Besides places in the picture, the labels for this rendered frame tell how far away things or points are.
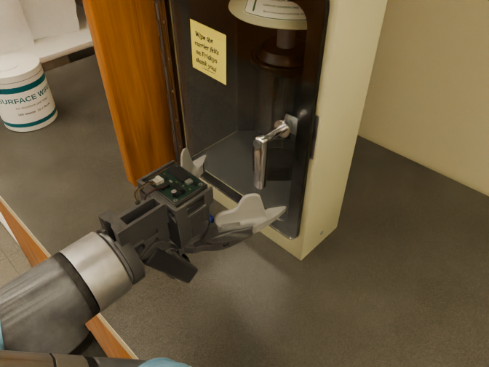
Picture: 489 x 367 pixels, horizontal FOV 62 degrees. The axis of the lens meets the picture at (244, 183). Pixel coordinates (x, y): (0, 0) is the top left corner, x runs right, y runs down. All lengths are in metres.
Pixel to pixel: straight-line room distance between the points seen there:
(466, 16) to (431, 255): 0.43
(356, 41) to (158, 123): 0.46
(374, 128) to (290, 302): 0.53
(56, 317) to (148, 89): 0.50
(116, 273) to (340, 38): 0.35
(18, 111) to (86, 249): 0.72
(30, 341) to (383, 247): 0.58
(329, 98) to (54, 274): 0.36
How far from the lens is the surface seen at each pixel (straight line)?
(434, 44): 0.92
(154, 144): 0.87
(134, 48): 0.76
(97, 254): 0.43
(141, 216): 0.43
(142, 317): 0.69
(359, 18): 0.53
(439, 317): 0.74
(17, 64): 1.13
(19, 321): 0.42
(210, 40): 0.62
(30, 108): 1.12
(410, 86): 0.97
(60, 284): 0.42
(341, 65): 0.53
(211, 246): 0.48
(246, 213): 0.48
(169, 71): 0.74
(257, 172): 0.57
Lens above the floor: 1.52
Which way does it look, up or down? 42 degrees down
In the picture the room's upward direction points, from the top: straight up
